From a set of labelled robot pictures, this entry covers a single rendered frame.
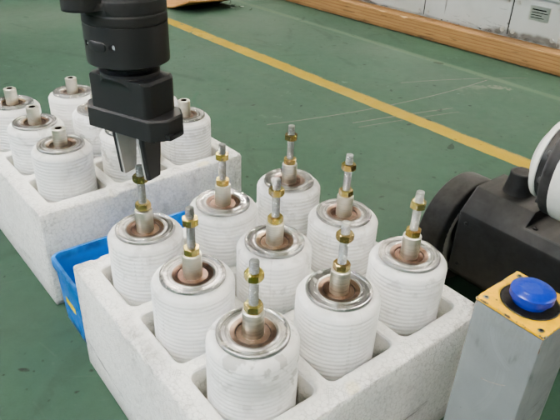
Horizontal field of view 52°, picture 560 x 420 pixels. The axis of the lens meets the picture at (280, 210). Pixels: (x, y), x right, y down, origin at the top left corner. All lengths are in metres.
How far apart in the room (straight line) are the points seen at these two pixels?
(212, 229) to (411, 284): 0.27
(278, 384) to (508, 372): 0.22
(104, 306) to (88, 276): 0.07
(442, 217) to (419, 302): 0.33
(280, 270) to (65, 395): 0.38
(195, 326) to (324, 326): 0.14
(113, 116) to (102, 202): 0.35
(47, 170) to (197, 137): 0.27
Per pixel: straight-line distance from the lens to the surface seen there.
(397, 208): 1.33
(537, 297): 0.57
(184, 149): 1.08
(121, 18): 0.61
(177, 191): 1.06
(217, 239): 0.78
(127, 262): 0.73
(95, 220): 1.00
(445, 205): 1.02
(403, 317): 0.72
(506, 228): 0.97
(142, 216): 0.73
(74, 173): 0.99
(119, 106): 0.66
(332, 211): 0.79
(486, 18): 2.78
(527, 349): 0.57
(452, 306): 0.78
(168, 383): 0.65
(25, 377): 0.95
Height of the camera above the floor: 0.65
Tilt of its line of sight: 30 degrees down
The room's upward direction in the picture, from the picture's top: 2 degrees clockwise
